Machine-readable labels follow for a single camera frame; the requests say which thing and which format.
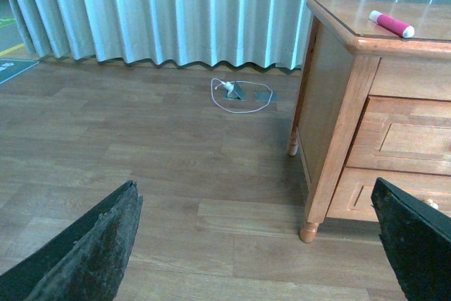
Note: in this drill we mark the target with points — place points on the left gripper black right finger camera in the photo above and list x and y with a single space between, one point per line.
416 240

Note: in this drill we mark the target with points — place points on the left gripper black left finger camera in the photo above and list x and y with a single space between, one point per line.
87 260

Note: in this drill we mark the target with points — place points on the wooden drawer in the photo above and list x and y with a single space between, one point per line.
352 196
409 135

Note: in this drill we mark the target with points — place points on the pink marker with white caps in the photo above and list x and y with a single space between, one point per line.
401 29

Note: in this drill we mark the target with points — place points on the lower drawer round knob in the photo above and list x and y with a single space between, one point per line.
431 203

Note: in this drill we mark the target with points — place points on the wooden nightstand cabinet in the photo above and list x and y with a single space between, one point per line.
349 58

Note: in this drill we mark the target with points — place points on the closed metal floor plate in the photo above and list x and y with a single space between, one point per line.
265 96

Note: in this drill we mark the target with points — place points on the green floor mat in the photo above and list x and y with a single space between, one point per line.
9 68

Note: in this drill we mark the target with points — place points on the white charger plug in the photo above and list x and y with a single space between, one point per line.
227 85

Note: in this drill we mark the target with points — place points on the open metal floor socket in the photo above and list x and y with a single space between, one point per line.
236 94

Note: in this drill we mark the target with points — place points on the pale green pleated curtain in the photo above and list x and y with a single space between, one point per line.
264 32

